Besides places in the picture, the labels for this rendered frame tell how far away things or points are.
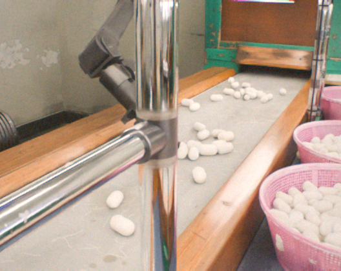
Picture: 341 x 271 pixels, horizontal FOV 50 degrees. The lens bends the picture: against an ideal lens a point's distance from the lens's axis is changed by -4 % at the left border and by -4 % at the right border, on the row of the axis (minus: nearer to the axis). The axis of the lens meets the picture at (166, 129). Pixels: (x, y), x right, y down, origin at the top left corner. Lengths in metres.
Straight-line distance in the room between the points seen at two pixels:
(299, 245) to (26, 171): 0.45
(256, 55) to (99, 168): 1.42
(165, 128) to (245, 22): 1.44
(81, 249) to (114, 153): 0.34
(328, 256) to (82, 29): 2.89
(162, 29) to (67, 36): 3.13
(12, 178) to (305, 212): 0.47
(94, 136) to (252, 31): 0.98
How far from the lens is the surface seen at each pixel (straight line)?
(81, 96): 3.31
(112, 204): 0.57
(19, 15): 3.10
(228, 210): 0.53
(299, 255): 0.52
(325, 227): 0.56
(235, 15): 1.64
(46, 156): 0.72
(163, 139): 0.20
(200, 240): 0.46
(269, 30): 1.60
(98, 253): 0.49
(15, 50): 3.08
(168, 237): 0.23
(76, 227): 0.54
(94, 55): 0.85
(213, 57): 1.67
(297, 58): 1.53
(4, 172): 0.68
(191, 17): 2.64
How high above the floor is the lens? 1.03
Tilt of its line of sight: 19 degrees down
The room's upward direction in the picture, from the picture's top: straight up
